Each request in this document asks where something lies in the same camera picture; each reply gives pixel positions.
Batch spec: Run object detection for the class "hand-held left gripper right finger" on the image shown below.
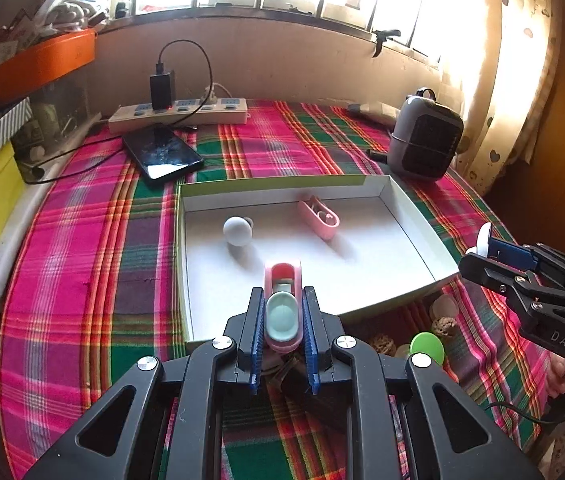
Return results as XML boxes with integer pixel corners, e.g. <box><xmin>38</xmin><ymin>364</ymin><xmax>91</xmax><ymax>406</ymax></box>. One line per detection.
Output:
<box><xmin>302</xmin><ymin>286</ymin><xmax>545</xmax><ymax>480</ymax></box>

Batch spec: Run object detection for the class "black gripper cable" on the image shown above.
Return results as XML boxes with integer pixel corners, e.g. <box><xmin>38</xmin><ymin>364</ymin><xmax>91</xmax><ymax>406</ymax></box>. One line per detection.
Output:
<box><xmin>487</xmin><ymin>401</ymin><xmax>565</xmax><ymax>427</ymax></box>

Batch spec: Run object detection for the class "beige pouch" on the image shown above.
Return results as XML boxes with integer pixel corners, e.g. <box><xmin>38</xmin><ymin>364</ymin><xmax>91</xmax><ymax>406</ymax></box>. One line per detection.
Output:
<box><xmin>347</xmin><ymin>102</ymin><xmax>399</xmax><ymax>123</ymax></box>

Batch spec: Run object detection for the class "pink oval case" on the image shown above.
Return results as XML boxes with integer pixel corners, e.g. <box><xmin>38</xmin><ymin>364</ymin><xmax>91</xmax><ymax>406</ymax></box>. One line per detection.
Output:
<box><xmin>297</xmin><ymin>196</ymin><xmax>340</xmax><ymax>241</ymax></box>

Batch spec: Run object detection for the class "white power strip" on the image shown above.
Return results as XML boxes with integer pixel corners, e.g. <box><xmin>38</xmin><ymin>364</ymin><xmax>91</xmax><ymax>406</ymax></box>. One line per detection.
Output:
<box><xmin>108</xmin><ymin>98</ymin><xmax>250</xmax><ymax>134</ymax></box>

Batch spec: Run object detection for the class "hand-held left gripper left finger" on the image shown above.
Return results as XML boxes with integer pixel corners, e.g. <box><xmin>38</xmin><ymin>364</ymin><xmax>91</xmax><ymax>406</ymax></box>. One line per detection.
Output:
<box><xmin>22</xmin><ymin>287</ymin><xmax>268</xmax><ymax>480</ymax></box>

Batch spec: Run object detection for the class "black charger brick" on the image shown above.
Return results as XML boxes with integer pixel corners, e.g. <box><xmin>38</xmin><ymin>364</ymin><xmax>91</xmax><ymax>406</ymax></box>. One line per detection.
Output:
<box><xmin>149</xmin><ymin>62</ymin><xmax>177</xmax><ymax>110</ymax></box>

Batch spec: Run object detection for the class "black smartphone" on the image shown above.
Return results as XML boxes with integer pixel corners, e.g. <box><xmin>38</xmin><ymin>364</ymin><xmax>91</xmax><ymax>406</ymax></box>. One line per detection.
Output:
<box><xmin>121</xmin><ymin>125</ymin><xmax>206</xmax><ymax>183</ymax></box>

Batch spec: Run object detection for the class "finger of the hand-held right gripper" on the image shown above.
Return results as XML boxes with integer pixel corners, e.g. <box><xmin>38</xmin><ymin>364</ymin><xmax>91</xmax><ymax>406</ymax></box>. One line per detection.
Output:
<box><xmin>489</xmin><ymin>236</ymin><xmax>565</xmax><ymax>292</ymax></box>
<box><xmin>459</xmin><ymin>251</ymin><xmax>565</xmax><ymax>332</ymax></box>

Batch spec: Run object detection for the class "small pink and teal case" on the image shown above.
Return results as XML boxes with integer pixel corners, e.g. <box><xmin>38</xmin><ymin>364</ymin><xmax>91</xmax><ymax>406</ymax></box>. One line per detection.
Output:
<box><xmin>264</xmin><ymin>261</ymin><xmax>305</xmax><ymax>352</ymax></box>

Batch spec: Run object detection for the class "white plug with cable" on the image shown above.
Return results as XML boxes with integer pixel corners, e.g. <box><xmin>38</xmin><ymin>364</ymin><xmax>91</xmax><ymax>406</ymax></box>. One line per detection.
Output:
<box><xmin>201</xmin><ymin>82</ymin><xmax>234</xmax><ymax>107</ymax></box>

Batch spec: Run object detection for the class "white cardboard box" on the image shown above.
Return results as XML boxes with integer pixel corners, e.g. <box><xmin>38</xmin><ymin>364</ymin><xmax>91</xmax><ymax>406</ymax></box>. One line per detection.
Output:
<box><xmin>176</xmin><ymin>174</ymin><xmax>462</xmax><ymax>356</ymax></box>

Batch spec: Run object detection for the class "orange shelf tray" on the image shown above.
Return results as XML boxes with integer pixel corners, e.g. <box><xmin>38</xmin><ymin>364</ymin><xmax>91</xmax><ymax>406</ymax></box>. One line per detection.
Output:
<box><xmin>0</xmin><ymin>27</ymin><xmax>98</xmax><ymax>103</ymax></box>

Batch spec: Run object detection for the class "white round knob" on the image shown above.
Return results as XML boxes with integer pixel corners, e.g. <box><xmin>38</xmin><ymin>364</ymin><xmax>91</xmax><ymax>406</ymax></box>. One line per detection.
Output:
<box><xmin>223</xmin><ymin>216</ymin><xmax>256</xmax><ymax>247</ymax></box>

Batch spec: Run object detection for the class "green and white suction knob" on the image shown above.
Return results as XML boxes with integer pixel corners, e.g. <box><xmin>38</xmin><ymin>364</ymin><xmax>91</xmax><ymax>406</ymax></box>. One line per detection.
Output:
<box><xmin>409</xmin><ymin>332</ymin><xmax>446</xmax><ymax>365</ymax></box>

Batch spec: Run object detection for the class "small white round item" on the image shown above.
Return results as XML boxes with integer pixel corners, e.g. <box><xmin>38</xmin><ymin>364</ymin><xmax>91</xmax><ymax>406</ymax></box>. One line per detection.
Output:
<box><xmin>476</xmin><ymin>222</ymin><xmax>493</xmax><ymax>268</ymax></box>

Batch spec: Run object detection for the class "thin black cable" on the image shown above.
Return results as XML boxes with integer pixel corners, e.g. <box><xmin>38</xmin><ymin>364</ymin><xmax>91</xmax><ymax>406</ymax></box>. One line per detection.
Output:
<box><xmin>21</xmin><ymin>119</ymin><xmax>128</xmax><ymax>182</ymax></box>

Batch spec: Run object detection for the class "pile of bags and papers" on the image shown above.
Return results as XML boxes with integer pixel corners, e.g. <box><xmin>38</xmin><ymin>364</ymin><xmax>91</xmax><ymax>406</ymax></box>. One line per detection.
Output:
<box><xmin>0</xmin><ymin>0</ymin><xmax>109</xmax><ymax>56</ymax></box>

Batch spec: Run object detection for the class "grey desktop heater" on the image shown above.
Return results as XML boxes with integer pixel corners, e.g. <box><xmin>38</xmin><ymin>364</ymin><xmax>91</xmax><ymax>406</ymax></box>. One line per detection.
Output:
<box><xmin>388</xmin><ymin>88</ymin><xmax>464</xmax><ymax>181</ymax></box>

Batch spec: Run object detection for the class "heart print curtain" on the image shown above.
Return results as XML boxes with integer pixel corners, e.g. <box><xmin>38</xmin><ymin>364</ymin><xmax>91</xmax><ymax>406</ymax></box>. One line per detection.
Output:
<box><xmin>437</xmin><ymin>0</ymin><xmax>563</xmax><ymax>196</ymax></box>

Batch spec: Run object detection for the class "black charger cable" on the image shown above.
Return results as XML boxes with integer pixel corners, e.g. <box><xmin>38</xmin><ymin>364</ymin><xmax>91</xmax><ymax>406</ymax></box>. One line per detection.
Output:
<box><xmin>155</xmin><ymin>40</ymin><xmax>213</xmax><ymax>133</ymax></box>

